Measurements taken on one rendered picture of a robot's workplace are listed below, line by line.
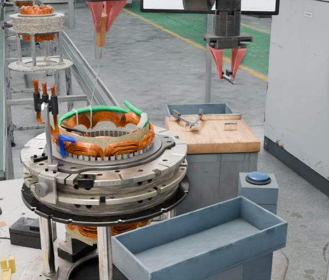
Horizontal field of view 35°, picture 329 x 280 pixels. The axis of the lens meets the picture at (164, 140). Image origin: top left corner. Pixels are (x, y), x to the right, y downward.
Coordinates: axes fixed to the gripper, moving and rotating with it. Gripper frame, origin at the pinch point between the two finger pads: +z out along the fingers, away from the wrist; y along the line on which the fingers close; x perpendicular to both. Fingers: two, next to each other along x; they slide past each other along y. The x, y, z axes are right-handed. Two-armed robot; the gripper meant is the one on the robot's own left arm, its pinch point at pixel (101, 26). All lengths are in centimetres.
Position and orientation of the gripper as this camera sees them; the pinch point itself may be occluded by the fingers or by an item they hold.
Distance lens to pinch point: 95.1
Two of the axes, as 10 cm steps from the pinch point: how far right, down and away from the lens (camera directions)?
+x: 3.7, 6.4, -6.7
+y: -9.2, 1.5, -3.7
